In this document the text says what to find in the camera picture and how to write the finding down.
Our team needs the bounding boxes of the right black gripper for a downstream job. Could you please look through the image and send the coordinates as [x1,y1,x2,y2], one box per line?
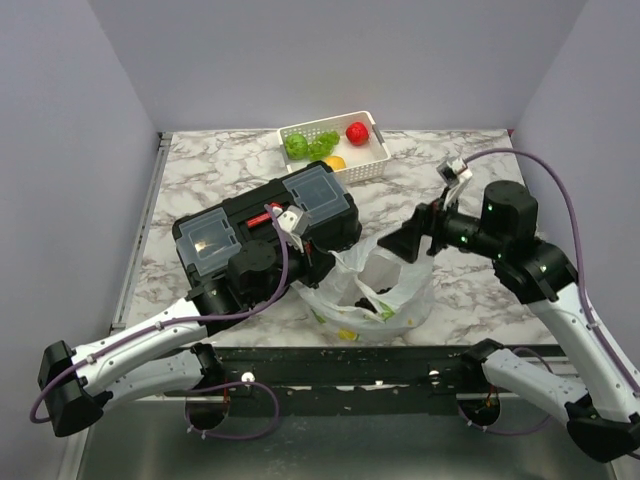
[378,184,507,260]

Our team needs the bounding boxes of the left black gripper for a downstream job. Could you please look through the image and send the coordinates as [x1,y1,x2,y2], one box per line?
[247,233,342,308]

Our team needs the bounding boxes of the white lemon print plastic bag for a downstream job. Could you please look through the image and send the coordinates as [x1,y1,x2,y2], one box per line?
[294,235,435,342]

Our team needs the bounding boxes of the dark purple fake grapes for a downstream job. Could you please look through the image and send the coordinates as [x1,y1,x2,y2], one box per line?
[353,285,394,314]

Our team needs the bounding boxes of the yellow fake lemon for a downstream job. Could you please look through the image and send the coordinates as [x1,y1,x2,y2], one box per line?
[324,156,347,171]

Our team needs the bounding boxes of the green fake grape bunch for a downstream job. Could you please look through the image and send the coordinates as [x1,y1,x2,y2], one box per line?
[308,131,340,161]

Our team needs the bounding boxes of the green fake guava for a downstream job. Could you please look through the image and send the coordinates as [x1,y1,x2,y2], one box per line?
[284,133,309,161]

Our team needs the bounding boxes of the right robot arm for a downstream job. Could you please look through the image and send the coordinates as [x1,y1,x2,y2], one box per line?
[378,180,639,463]

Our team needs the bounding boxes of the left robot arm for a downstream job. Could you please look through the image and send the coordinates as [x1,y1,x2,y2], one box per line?
[30,237,336,438]

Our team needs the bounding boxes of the red fake apple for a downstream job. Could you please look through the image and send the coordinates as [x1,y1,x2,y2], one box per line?
[345,122,370,146]

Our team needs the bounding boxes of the black plastic toolbox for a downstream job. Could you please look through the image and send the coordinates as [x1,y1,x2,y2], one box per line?
[172,162,362,314]

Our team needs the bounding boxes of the white perforated plastic basket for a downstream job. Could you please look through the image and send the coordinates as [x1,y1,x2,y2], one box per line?
[277,110,391,184]

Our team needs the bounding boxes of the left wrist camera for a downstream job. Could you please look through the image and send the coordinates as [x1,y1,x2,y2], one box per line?
[276,205,310,250]

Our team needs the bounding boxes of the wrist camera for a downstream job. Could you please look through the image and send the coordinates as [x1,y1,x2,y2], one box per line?
[276,205,310,250]
[437,159,472,205]

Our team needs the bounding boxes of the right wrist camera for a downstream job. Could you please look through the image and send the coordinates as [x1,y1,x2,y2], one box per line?
[437,159,472,205]

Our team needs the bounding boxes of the black mounting rail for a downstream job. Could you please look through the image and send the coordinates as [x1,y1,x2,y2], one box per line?
[187,345,500,425]

